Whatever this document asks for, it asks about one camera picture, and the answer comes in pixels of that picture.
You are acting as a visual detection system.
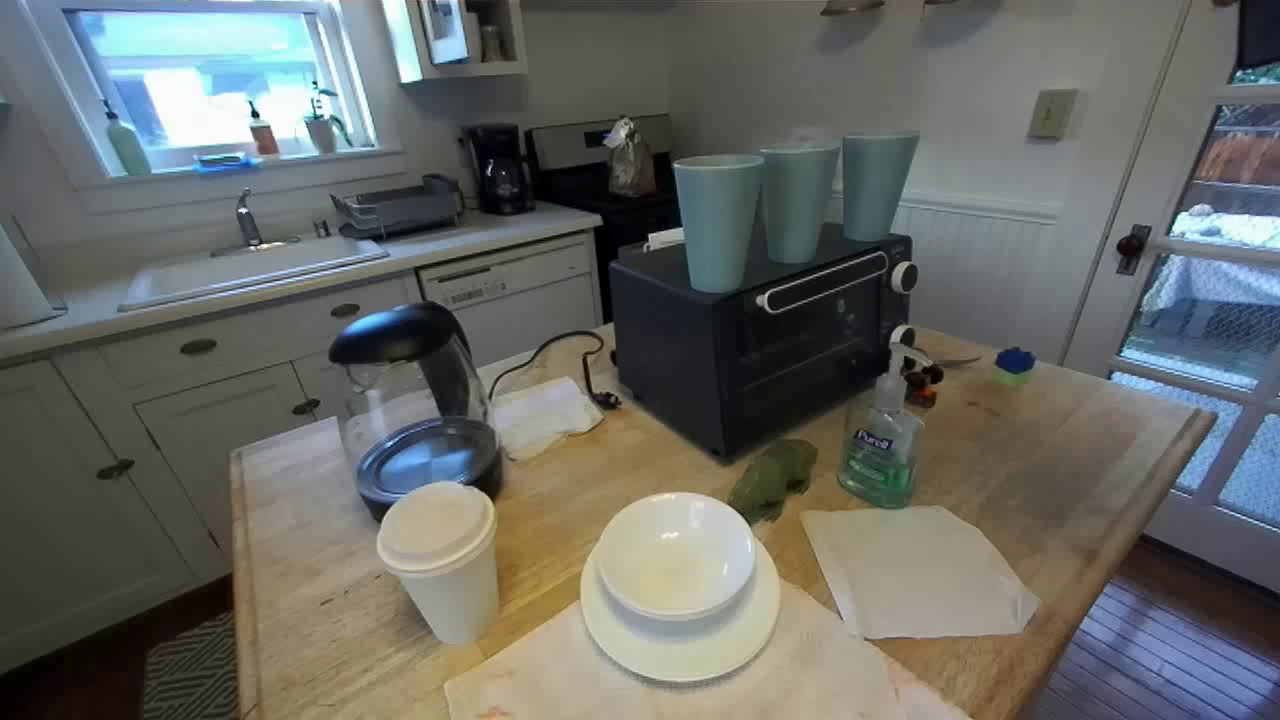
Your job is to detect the beige light switch plate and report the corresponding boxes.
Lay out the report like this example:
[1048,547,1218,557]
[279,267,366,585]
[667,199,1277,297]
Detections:
[1024,85,1085,146]

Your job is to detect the green dish soap bottle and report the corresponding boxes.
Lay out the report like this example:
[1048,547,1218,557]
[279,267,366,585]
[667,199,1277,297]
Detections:
[100,94,157,181]

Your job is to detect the white glass pane door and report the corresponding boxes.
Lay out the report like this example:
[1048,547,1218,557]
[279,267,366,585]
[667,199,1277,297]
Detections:
[1058,0,1280,596]

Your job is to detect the black toaster oven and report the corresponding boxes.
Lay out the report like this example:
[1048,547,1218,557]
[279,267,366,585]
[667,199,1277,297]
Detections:
[610,221,926,464]

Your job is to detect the brown paper bag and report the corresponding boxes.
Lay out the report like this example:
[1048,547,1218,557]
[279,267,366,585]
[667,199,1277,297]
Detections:
[601,116,659,203]

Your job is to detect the white folded napkin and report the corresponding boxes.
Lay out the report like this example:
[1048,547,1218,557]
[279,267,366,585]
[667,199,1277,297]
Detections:
[799,499,1044,645]

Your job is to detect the white kitchen sink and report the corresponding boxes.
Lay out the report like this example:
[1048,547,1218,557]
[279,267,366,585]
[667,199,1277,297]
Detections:
[118,230,391,317]

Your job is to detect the green hand soap pump bottle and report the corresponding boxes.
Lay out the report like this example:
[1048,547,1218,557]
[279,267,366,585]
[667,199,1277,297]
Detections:
[837,318,930,512]

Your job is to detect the white foam cup with lid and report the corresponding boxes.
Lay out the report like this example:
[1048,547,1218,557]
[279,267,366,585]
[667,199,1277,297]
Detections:
[372,477,503,652]

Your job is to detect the grey patterned rug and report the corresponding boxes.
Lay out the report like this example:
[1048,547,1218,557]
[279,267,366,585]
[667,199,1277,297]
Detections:
[138,607,245,720]

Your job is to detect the white wooden top kitchen island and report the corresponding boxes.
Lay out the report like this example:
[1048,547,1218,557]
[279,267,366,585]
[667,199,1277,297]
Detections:
[230,322,1221,720]

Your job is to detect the red and black small tool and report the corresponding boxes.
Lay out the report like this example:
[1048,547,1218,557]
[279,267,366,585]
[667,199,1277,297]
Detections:
[900,353,948,412]

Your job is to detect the white kitchen counter cabinets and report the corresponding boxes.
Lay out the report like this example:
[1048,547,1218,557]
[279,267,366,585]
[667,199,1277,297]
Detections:
[0,203,610,676]

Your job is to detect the grey dish rack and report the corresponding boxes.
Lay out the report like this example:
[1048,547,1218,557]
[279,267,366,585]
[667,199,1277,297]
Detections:
[329,173,468,244]

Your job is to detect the blue sponge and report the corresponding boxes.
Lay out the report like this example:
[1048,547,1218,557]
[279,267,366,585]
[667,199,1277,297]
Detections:
[189,146,265,181]

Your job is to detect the black coffee maker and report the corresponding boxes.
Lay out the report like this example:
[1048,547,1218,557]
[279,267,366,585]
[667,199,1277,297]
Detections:
[459,121,540,221]

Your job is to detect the small white cloth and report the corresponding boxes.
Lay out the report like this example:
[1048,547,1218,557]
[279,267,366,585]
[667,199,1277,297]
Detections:
[484,370,610,464]

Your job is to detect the white dishwasher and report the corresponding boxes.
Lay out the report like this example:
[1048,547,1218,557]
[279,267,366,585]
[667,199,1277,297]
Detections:
[416,227,610,370]

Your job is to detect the white wall shelf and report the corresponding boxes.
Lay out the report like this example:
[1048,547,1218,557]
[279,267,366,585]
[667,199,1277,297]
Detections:
[378,0,532,90]

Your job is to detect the black power cable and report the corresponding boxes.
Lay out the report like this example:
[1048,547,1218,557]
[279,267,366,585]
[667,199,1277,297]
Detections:
[482,322,626,415]

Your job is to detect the light blue plastic cup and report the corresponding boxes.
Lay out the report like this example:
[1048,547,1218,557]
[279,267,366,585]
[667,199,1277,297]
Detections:
[841,125,926,244]
[756,134,843,267]
[667,146,770,297]

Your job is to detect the dark door handle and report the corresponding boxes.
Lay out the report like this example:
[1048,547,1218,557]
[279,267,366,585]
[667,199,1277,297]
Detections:
[1114,221,1156,278]

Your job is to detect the white ceramic plate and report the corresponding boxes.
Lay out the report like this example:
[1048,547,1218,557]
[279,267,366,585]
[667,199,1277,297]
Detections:
[575,535,784,686]

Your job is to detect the black stainless steel stove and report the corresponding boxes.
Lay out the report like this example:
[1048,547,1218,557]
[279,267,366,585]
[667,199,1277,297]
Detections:
[524,111,688,322]

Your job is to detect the metal faucet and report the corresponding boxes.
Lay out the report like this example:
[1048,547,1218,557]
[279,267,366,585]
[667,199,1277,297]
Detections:
[233,186,268,251]

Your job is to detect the small brown bottle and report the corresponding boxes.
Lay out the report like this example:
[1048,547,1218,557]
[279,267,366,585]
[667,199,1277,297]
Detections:
[245,94,285,161]

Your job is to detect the black glass electric kettle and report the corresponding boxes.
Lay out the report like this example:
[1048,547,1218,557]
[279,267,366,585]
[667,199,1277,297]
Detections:
[326,299,507,524]

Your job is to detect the white ceramic bowl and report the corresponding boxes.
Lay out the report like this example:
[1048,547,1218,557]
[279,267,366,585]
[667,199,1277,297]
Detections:
[591,489,759,627]

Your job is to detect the large white paper towel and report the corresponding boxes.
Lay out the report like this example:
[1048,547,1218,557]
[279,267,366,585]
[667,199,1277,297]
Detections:
[440,574,975,720]

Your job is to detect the white framed kitchen window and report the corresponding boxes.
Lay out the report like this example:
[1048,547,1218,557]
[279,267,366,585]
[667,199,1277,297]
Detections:
[25,0,405,185]

